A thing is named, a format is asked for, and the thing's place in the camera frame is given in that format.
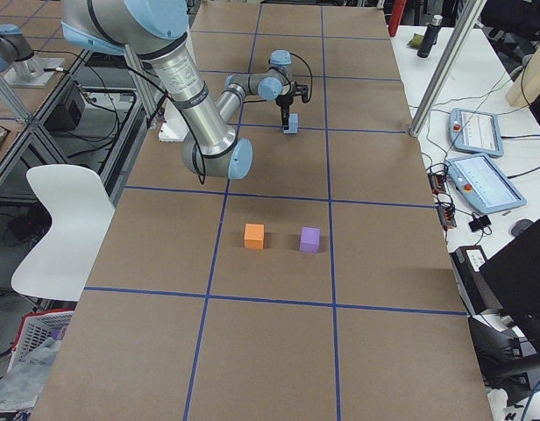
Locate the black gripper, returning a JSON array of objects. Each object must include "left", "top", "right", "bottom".
[{"left": 275, "top": 92, "right": 295, "bottom": 132}]

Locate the light blue foam block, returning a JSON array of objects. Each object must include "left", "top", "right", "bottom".
[{"left": 282, "top": 113, "right": 299, "bottom": 134}]

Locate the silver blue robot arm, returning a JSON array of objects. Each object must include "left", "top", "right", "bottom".
[{"left": 61, "top": 1, "right": 294, "bottom": 180}]

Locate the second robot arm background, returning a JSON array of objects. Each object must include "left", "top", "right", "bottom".
[{"left": 0, "top": 24, "right": 64, "bottom": 88}]

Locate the orange foam block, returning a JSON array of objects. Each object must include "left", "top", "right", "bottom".
[{"left": 244, "top": 223, "right": 265, "bottom": 250}]

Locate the purple foam block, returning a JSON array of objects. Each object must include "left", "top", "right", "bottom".
[{"left": 299, "top": 226, "right": 321, "bottom": 253}]

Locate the black water bottle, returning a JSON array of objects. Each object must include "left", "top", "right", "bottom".
[{"left": 417, "top": 15, "right": 443, "bottom": 58}]

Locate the small electronics board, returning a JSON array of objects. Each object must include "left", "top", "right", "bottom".
[{"left": 427, "top": 169, "right": 457, "bottom": 232}]

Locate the far teach pendant tablet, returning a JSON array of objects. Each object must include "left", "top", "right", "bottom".
[{"left": 448, "top": 108, "right": 504, "bottom": 158}]

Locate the teach pendant tablet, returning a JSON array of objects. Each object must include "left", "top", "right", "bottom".
[
  {"left": 446, "top": 153, "right": 527, "bottom": 214},
  {"left": 448, "top": 108, "right": 504, "bottom": 158}
]

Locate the near teach pendant tablet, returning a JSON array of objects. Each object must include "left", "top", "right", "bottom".
[{"left": 446, "top": 153, "right": 527, "bottom": 214}]

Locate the black power box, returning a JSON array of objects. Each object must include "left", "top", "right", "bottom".
[{"left": 44, "top": 83, "right": 85, "bottom": 132}]

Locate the white plastic chair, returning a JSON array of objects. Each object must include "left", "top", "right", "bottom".
[{"left": 11, "top": 164, "right": 115, "bottom": 302}]

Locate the wooden board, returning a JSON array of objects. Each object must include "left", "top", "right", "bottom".
[{"left": 506, "top": 46, "right": 540, "bottom": 107}]

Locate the black computer mouse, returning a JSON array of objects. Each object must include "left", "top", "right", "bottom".
[{"left": 510, "top": 218, "right": 533, "bottom": 237}]

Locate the white laundry basket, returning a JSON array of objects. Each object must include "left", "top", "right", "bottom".
[{"left": 7, "top": 309, "right": 74, "bottom": 372}]

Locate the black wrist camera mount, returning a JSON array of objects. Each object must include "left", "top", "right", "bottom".
[{"left": 292, "top": 83, "right": 311, "bottom": 103}]

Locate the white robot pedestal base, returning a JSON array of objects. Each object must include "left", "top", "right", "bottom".
[{"left": 159, "top": 97, "right": 189, "bottom": 142}]

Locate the aluminium frame post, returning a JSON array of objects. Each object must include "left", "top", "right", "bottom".
[{"left": 409, "top": 0, "right": 487, "bottom": 138}]

